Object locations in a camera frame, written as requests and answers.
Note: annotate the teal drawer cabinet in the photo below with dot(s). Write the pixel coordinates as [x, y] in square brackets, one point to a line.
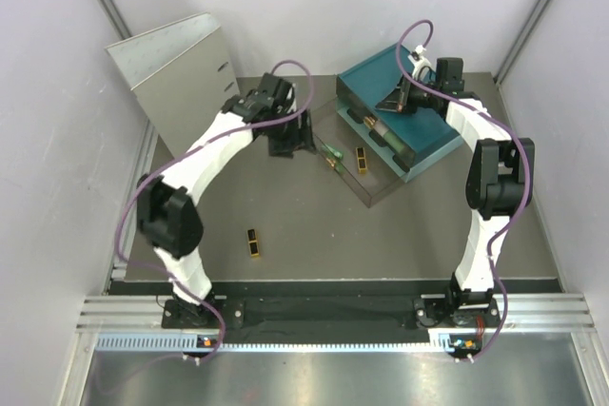
[425, 132]

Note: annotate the grey lever arch binder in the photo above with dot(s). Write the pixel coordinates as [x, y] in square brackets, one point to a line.
[181, 75]

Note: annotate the mint green white tube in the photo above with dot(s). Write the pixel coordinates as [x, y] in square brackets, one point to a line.
[395, 143]

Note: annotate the clear acrylic drawer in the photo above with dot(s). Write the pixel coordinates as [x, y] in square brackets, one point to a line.
[348, 147]

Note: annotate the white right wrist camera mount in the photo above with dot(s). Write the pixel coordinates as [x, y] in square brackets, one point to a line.
[421, 65]

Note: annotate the aluminium frame rail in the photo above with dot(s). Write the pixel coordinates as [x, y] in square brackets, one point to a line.
[552, 313]

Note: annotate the grey slotted cable duct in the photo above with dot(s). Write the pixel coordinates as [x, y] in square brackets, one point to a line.
[433, 342]

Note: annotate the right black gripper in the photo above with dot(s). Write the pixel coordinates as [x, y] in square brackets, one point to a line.
[401, 100]

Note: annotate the black mounting base plate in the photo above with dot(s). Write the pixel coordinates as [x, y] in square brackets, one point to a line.
[415, 312]

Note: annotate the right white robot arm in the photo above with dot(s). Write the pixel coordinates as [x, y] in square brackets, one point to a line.
[497, 190]

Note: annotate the gold makeup palette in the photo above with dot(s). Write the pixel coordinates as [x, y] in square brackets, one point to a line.
[361, 160]
[253, 243]

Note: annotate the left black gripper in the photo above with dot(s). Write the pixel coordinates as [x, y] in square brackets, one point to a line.
[300, 140]

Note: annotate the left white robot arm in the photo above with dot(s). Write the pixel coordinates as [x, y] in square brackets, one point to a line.
[167, 208]

